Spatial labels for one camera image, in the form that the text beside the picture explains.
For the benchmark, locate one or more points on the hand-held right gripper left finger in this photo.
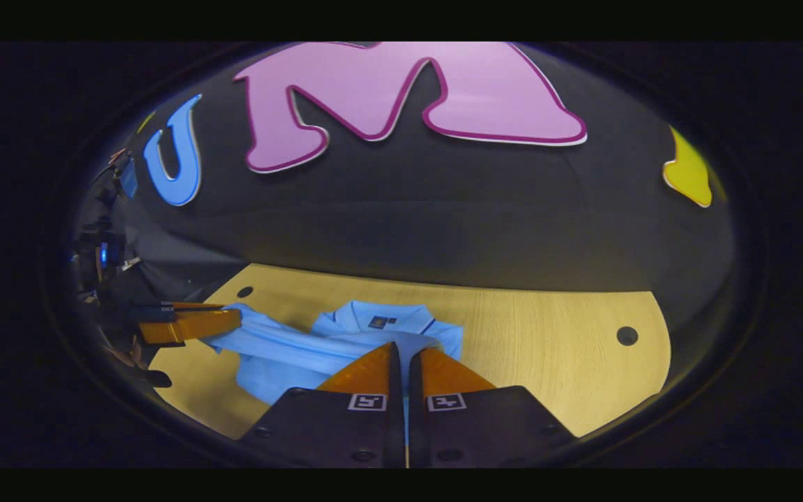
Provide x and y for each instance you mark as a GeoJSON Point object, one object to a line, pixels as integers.
{"type": "Point", "coordinates": [396, 418]}

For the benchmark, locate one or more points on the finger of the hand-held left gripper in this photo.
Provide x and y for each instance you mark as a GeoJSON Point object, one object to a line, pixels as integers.
{"type": "Point", "coordinates": [164, 305]}
{"type": "Point", "coordinates": [192, 325]}

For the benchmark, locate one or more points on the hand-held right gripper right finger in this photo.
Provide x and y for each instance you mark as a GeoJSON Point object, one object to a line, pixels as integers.
{"type": "Point", "coordinates": [417, 418]}

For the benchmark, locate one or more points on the light blue T-shirt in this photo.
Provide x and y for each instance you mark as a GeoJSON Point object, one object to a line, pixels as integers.
{"type": "Point", "coordinates": [283, 348]}

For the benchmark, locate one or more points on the metal clip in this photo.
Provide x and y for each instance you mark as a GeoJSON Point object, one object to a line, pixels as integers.
{"type": "Point", "coordinates": [130, 263]}

